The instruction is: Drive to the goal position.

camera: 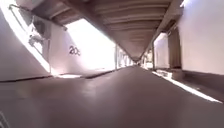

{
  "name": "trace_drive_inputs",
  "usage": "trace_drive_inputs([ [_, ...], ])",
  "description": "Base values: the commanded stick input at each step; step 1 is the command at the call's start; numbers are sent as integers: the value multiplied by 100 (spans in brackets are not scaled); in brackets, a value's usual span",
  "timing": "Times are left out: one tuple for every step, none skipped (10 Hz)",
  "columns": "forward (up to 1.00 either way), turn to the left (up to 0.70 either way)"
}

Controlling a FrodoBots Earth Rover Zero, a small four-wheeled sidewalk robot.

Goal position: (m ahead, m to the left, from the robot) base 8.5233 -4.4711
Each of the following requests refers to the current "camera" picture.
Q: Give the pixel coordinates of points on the white building with air conditioner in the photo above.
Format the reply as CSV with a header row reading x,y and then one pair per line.
x,y
15,58

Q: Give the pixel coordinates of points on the white building with number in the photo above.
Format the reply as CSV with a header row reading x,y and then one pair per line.
x,y
90,50

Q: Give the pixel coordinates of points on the white building with doorway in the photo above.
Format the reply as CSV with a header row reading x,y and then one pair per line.
x,y
203,40

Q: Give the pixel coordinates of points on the concrete step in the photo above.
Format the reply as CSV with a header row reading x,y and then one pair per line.
x,y
177,74

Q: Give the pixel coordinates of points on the covered walkway shelter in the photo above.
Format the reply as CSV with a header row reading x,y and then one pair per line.
x,y
131,23

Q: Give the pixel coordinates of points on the paved strip beside path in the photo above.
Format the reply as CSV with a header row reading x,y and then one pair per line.
x,y
208,85

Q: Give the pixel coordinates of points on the grey concrete path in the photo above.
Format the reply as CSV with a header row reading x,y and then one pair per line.
x,y
126,100

